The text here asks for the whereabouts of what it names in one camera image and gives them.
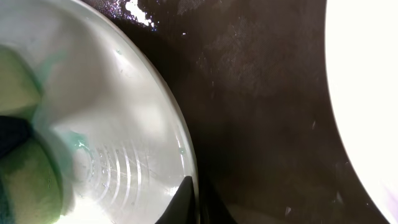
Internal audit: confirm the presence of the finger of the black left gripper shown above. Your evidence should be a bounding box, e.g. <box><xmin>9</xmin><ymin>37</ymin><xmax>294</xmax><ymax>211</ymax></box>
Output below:
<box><xmin>1</xmin><ymin>116</ymin><xmax>33</xmax><ymax>158</ymax></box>

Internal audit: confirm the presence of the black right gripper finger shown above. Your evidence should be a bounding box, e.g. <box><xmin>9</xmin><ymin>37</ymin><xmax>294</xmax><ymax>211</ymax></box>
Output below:
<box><xmin>155</xmin><ymin>176</ymin><xmax>199</xmax><ymax>224</ymax></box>

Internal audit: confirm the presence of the dark grey serving tray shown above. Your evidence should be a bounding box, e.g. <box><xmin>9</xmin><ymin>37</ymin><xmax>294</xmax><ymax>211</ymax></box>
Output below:
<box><xmin>87</xmin><ymin>0</ymin><xmax>385</xmax><ymax>223</ymax></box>

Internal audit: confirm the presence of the white plate stained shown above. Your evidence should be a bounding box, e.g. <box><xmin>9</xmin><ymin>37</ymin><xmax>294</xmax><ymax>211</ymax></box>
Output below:
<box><xmin>1</xmin><ymin>1</ymin><xmax>198</xmax><ymax>223</ymax></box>
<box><xmin>325</xmin><ymin>0</ymin><xmax>397</xmax><ymax>223</ymax></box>

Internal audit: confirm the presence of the green yellow sponge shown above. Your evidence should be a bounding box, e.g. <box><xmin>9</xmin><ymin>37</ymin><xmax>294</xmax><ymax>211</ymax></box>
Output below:
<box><xmin>1</xmin><ymin>47</ymin><xmax>62</xmax><ymax>223</ymax></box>

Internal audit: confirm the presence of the white plate top stained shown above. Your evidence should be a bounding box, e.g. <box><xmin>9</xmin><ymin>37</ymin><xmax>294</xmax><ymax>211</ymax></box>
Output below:
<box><xmin>325</xmin><ymin>0</ymin><xmax>397</xmax><ymax>223</ymax></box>

